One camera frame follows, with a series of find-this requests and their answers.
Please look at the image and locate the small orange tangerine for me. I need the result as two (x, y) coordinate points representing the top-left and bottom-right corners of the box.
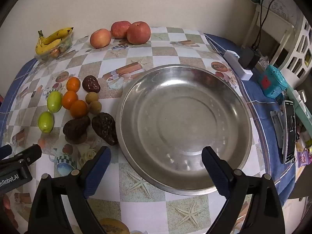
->
(70, 100), (89, 119)
(61, 91), (79, 110)
(66, 77), (81, 92)

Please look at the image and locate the pale green stick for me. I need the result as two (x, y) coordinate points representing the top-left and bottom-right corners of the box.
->
(285, 86), (312, 122)

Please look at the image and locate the pale red apple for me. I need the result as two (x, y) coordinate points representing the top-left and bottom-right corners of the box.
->
(90, 28), (112, 49)

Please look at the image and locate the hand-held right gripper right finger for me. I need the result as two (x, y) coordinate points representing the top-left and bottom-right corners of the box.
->
(201, 146), (285, 234)

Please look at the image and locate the teal toy box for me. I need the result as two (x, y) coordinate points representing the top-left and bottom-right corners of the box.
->
(258, 65), (288, 97)

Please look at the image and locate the black smartphone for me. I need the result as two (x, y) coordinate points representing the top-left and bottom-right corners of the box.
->
(283, 100), (296, 164)

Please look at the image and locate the white power strip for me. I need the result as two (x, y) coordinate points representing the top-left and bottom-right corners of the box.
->
(224, 50), (253, 80)

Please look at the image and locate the dark brown bumpy fruit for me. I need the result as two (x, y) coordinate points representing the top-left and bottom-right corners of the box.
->
(91, 112), (119, 147)
(82, 75), (101, 93)
(63, 116), (91, 142)

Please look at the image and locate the person's left hand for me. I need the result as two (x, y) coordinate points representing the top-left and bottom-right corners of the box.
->
(3, 196), (18, 227)

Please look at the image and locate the green jujube fruit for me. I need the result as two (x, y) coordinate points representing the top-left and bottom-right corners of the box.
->
(47, 91), (62, 113)
(37, 111), (54, 134)

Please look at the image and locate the grey phone holder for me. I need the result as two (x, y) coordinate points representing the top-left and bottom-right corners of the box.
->
(269, 110), (285, 149)

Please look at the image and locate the white lattice basket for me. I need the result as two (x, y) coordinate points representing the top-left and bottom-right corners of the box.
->
(280, 17), (312, 88)

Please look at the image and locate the round steel basin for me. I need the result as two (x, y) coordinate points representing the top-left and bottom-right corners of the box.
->
(116, 64), (253, 196)

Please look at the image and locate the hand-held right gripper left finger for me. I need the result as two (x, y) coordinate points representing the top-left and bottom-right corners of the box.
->
(28, 146), (112, 234)

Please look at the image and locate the yellow banana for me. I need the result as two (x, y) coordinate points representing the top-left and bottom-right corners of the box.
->
(38, 27), (74, 45)
(35, 30), (62, 55)

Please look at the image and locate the black power adapter with cables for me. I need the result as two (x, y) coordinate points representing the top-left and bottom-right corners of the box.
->
(242, 0), (300, 66)

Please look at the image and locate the checkered printed tablecloth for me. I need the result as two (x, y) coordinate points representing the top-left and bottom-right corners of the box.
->
(0, 26), (305, 234)

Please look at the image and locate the black cable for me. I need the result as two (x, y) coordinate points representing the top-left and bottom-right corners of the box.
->
(252, 0), (271, 50)
(255, 0), (284, 51)

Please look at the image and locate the tan longan fruit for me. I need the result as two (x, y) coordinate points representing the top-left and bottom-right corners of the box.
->
(88, 101), (101, 115)
(85, 92), (99, 104)

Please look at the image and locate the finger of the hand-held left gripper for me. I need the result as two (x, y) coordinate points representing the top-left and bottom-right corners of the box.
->
(13, 144), (42, 167)
(0, 144), (12, 160)

